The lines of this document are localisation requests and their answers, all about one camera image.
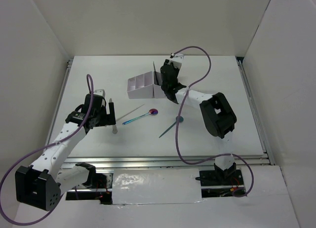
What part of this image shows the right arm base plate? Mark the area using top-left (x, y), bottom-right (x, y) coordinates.
top-left (195, 169), bottom-right (244, 187)

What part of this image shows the aluminium right rail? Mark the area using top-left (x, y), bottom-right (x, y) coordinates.
top-left (236, 57), bottom-right (276, 165)

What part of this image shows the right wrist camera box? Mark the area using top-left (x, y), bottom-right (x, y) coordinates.
top-left (169, 53), bottom-right (184, 70)

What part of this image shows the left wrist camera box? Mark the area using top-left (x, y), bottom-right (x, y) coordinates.
top-left (93, 89), bottom-right (105, 98)

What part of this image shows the teal spoon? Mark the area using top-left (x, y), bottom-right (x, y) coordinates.
top-left (159, 116), bottom-right (184, 138)

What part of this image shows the black knife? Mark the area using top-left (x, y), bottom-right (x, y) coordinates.
top-left (153, 61), bottom-right (160, 85)

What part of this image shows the silver ornate knife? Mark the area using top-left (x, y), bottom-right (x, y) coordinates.
top-left (109, 98), bottom-right (118, 134)

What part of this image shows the white cover plate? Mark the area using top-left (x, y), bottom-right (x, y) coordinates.
top-left (112, 168), bottom-right (202, 205)

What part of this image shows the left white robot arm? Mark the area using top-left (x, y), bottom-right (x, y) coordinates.
top-left (15, 90), bottom-right (116, 211)

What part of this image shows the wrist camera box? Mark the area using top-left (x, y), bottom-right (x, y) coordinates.
top-left (93, 89), bottom-right (105, 98)
top-left (169, 53), bottom-right (184, 70)

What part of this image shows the white left utensil organizer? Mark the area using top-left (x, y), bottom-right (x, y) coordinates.
top-left (127, 72), bottom-right (154, 99)

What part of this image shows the purple cable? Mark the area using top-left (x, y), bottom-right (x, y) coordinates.
top-left (0, 74), bottom-right (94, 226)
top-left (171, 45), bottom-right (255, 198)

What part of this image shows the aluminium rail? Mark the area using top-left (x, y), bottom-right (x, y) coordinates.
top-left (236, 57), bottom-right (276, 165)
top-left (61, 153), bottom-right (270, 169)

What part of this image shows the white utensil organizer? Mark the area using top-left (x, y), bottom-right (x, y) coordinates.
top-left (153, 72), bottom-right (166, 99)
top-left (127, 72), bottom-right (154, 99)

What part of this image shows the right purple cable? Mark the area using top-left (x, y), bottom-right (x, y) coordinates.
top-left (171, 45), bottom-right (255, 198)

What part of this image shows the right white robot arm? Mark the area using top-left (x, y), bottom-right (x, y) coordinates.
top-left (160, 59), bottom-right (237, 185)

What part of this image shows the aluminium front rail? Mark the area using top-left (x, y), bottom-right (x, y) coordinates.
top-left (61, 153), bottom-right (270, 169)

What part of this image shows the white right utensil organizer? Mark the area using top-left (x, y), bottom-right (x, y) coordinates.
top-left (153, 72), bottom-right (166, 99)

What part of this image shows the iridescent rainbow spoon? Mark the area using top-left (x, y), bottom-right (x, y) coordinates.
top-left (122, 109), bottom-right (158, 125)

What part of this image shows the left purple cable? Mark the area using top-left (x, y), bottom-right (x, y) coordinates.
top-left (0, 74), bottom-right (94, 226)

